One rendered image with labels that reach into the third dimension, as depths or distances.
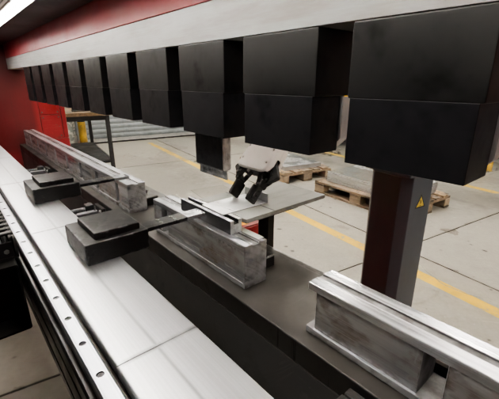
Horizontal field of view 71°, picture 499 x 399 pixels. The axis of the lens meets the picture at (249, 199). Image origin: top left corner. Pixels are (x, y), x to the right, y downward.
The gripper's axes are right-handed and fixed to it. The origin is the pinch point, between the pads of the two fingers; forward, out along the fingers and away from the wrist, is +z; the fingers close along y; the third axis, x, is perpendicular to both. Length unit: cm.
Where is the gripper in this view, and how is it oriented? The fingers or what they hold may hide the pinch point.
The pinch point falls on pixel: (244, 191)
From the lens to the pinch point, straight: 83.7
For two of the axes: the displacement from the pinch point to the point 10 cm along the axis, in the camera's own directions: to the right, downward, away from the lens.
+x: 5.8, 4.6, 6.8
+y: 6.5, 2.4, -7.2
